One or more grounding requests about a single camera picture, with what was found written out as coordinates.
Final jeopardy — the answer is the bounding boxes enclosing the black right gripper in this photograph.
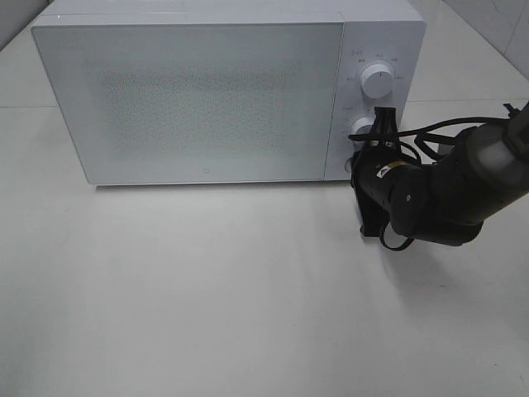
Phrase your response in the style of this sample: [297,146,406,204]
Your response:
[351,107,422,207]

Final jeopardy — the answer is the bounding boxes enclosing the white timer knob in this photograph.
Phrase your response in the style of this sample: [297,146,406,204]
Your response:
[350,117,374,136]

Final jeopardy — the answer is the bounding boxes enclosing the white round door button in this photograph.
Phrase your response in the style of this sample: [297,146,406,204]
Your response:
[344,158,353,174]

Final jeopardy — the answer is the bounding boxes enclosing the white microwave door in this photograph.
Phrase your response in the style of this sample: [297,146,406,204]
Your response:
[32,23,342,185]

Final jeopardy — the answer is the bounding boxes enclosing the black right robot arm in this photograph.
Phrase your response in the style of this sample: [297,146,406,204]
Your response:
[349,103,528,251]

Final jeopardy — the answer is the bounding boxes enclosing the white upper power knob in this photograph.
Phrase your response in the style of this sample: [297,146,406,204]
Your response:
[359,61,394,99]

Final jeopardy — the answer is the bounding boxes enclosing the white microwave oven body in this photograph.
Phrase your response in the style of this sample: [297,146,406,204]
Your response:
[31,1,426,182]

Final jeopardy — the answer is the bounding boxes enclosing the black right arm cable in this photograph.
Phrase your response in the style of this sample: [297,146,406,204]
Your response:
[347,117,509,251]

